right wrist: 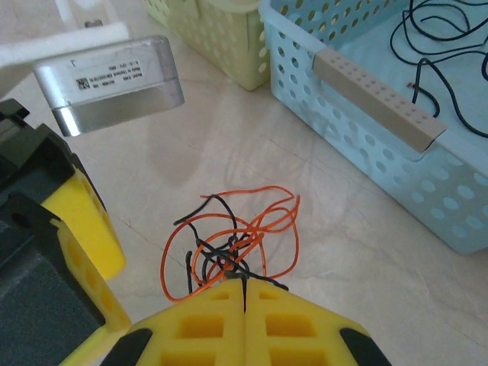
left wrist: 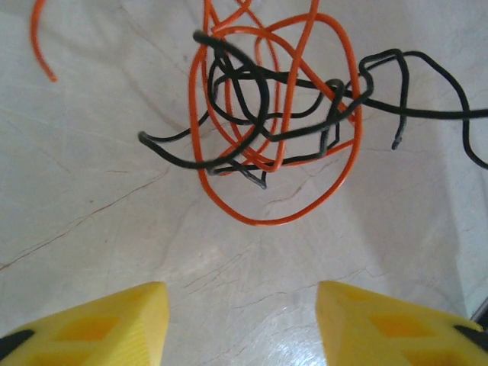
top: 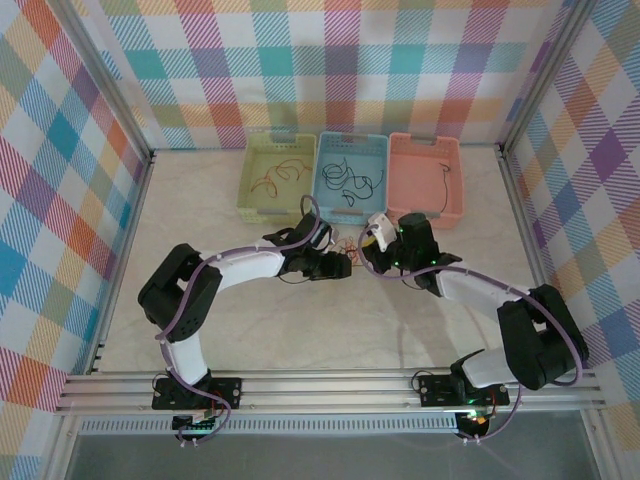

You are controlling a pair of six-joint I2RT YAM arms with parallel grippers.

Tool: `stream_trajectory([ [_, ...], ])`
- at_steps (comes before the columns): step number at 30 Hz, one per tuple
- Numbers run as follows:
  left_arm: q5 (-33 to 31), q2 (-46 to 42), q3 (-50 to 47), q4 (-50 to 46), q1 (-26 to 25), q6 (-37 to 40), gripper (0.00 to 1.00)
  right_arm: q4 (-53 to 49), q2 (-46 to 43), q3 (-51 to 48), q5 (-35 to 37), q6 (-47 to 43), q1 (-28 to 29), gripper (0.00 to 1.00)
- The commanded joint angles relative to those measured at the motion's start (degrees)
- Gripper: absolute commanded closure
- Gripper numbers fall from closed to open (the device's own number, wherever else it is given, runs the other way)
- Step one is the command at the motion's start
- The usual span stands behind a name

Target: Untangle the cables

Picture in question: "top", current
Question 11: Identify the red cable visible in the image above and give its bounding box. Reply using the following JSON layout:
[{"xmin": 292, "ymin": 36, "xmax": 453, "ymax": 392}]
[{"xmin": 249, "ymin": 158, "xmax": 314, "ymax": 199}]

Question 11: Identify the blue plastic basket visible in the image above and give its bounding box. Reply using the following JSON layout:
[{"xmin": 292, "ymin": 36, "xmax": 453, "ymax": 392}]
[{"xmin": 309, "ymin": 131, "xmax": 390, "ymax": 225}]

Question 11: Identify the pink plastic basket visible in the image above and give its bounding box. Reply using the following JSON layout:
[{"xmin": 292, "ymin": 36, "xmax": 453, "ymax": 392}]
[{"xmin": 385, "ymin": 131, "xmax": 466, "ymax": 230}]

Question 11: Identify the green plastic basket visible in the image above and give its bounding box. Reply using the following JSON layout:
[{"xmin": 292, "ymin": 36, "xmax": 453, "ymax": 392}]
[{"xmin": 234, "ymin": 132, "xmax": 319, "ymax": 225}]

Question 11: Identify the small black circuit board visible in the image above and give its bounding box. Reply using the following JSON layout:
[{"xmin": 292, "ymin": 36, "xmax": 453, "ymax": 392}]
[
  {"xmin": 455, "ymin": 408, "xmax": 495, "ymax": 434},
  {"xmin": 171, "ymin": 412, "xmax": 222, "ymax": 436}
]

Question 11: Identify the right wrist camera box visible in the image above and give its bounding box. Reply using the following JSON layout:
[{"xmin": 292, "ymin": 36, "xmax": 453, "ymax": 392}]
[{"xmin": 366, "ymin": 212, "xmax": 397, "ymax": 255}]

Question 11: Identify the aluminium table side rail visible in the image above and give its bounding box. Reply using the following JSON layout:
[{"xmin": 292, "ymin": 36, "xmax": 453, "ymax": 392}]
[
  {"xmin": 84, "ymin": 152, "xmax": 156, "ymax": 376},
  {"xmin": 497, "ymin": 144, "xmax": 576, "ymax": 369}
]

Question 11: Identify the aluminium mounting rail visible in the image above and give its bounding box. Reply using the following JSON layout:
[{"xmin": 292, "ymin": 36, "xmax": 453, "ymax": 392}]
[{"xmin": 53, "ymin": 368, "xmax": 607, "ymax": 416}]

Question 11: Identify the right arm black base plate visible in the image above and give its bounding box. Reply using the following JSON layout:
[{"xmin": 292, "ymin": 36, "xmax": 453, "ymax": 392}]
[{"xmin": 416, "ymin": 372, "xmax": 512, "ymax": 409}]

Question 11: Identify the slotted grey cable duct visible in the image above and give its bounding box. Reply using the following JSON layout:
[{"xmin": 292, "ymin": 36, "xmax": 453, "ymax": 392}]
[{"xmin": 78, "ymin": 412, "xmax": 462, "ymax": 436}]

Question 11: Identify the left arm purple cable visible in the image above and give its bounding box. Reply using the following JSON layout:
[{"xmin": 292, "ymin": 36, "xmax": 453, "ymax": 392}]
[{"xmin": 155, "ymin": 193, "xmax": 324, "ymax": 446}]

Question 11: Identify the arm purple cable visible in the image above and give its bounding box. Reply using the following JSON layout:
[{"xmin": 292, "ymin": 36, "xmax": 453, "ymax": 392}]
[
  {"xmin": 155, "ymin": 193, "xmax": 324, "ymax": 446},
  {"xmin": 357, "ymin": 224, "xmax": 586, "ymax": 445}
]

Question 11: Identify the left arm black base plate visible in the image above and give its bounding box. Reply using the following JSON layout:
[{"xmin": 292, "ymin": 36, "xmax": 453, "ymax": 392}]
[{"xmin": 151, "ymin": 375, "xmax": 245, "ymax": 412}]

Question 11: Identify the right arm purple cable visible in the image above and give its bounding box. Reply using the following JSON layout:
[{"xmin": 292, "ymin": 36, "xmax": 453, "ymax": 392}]
[{"xmin": 357, "ymin": 224, "xmax": 586, "ymax": 445}]

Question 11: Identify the aluminium frame post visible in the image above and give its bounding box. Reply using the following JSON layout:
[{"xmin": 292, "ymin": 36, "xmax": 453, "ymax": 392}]
[
  {"xmin": 497, "ymin": 0, "xmax": 599, "ymax": 159},
  {"xmin": 58, "ymin": 0, "xmax": 156, "ymax": 166}
]

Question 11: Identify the short aluminium corner post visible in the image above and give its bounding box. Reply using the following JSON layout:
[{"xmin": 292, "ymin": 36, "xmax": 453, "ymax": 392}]
[{"xmin": 42, "ymin": 414, "xmax": 84, "ymax": 480}]

